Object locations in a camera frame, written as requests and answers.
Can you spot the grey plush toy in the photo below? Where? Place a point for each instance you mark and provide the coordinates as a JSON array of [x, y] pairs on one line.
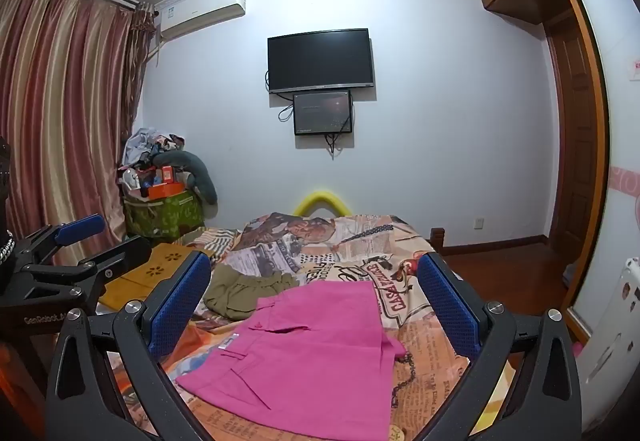
[[202, 181]]

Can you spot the olive green pants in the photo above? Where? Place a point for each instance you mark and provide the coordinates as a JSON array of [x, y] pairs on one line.
[[240, 296]]

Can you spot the white wall outlet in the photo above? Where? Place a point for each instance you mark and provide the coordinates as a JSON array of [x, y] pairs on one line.
[[478, 223]]

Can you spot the orange box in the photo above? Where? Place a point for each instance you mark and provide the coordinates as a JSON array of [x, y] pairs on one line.
[[165, 188]]

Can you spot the green fabric bag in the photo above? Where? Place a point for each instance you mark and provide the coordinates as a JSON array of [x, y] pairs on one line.
[[160, 218]]

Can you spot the white plastic board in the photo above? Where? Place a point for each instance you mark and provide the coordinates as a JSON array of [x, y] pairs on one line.
[[615, 336]]

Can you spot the yellow foam arch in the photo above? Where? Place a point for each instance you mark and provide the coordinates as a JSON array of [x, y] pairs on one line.
[[322, 197]]

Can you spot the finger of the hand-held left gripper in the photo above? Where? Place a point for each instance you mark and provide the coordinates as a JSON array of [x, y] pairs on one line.
[[120, 256], [80, 227]]

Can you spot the printed blanket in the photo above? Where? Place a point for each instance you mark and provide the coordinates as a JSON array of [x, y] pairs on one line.
[[350, 251]]

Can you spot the black wall television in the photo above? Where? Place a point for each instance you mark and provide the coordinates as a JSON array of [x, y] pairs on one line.
[[320, 61]]

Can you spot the striped pink curtain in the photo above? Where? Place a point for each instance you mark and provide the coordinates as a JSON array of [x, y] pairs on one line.
[[55, 121]]

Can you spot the pile of clothes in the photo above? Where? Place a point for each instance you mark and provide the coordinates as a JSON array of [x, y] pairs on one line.
[[142, 143]]

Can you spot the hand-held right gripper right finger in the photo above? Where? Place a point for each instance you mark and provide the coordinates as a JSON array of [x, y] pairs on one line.
[[450, 306]]

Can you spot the wooden bed post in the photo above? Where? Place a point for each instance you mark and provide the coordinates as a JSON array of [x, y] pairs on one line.
[[437, 241]]

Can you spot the pink pants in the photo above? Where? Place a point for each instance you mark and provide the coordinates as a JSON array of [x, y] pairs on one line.
[[310, 361]]

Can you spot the brown wooden door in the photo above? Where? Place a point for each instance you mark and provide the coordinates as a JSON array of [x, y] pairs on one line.
[[575, 146]]

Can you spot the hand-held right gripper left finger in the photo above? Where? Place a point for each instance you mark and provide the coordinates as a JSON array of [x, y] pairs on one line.
[[180, 306]]

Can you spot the small black monitor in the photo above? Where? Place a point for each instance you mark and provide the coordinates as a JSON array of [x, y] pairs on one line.
[[322, 113]]

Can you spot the white air conditioner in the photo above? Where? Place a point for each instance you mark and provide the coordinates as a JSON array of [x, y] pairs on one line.
[[205, 11]]

